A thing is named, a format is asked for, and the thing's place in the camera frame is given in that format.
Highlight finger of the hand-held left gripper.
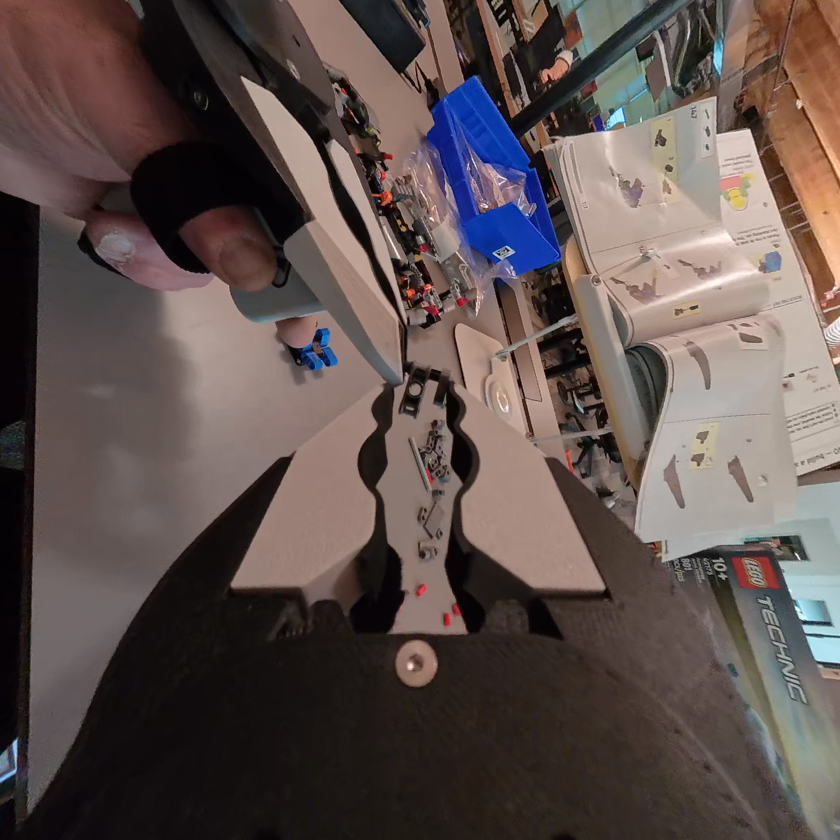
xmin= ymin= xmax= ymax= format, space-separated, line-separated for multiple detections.
xmin=325 ymin=138 xmax=409 ymax=330
xmin=239 ymin=75 xmax=404 ymax=386

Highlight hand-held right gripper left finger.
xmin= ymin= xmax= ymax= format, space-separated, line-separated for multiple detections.
xmin=230 ymin=384 xmax=404 ymax=632

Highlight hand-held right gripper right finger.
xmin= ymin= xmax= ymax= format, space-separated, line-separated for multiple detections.
xmin=445 ymin=384 xmax=606 ymax=631

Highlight blue black lego assembly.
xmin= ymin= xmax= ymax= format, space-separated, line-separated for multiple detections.
xmin=285 ymin=327 xmax=339 ymax=374

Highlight small black lego piece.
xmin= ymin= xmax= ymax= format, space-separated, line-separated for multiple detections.
xmin=398 ymin=363 xmax=455 ymax=419

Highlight lego technic car chassis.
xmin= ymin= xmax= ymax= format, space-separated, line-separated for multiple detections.
xmin=328 ymin=66 xmax=483 ymax=329

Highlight pile of grey lego connectors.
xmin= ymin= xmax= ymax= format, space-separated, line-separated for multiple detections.
xmin=412 ymin=420 xmax=455 ymax=503

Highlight lego set box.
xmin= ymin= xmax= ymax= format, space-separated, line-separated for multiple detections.
xmin=663 ymin=537 xmax=840 ymax=840

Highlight lego instruction booklet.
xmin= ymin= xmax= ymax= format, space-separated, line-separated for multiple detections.
xmin=543 ymin=97 xmax=805 ymax=559

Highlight person's left hand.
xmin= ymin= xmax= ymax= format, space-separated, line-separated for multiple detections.
xmin=0 ymin=0 xmax=324 ymax=350

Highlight clear plastic parts bag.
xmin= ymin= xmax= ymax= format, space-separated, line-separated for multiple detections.
xmin=392 ymin=141 xmax=534 ymax=316

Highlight white flat stand board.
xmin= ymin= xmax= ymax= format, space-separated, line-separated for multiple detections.
xmin=453 ymin=322 xmax=547 ymax=439

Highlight blue plastic storage bin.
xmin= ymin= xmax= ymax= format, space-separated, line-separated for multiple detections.
xmin=427 ymin=74 xmax=562 ymax=277

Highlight black rectangular box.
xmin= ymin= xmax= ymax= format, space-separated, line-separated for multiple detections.
xmin=340 ymin=0 xmax=427 ymax=74

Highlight black metal pole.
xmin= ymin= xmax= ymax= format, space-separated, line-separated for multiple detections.
xmin=511 ymin=0 xmax=698 ymax=137

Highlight printed white paper sheet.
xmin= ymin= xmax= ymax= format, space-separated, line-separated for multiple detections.
xmin=715 ymin=128 xmax=840 ymax=476

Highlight black cable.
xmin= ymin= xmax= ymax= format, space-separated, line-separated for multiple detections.
xmin=402 ymin=56 xmax=442 ymax=106

